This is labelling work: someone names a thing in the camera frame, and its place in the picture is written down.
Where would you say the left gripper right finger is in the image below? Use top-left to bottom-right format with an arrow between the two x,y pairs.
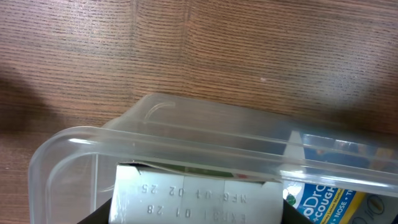
281,200 -> 313,224

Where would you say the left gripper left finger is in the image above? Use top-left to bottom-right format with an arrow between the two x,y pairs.
77,198 -> 112,224

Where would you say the blue VapoDrops box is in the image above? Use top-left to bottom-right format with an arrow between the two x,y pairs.
283,181 -> 366,224

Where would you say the white Panadol box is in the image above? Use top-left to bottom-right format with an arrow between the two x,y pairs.
108,163 -> 284,224

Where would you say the clear plastic container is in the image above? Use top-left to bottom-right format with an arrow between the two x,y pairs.
29,93 -> 397,223

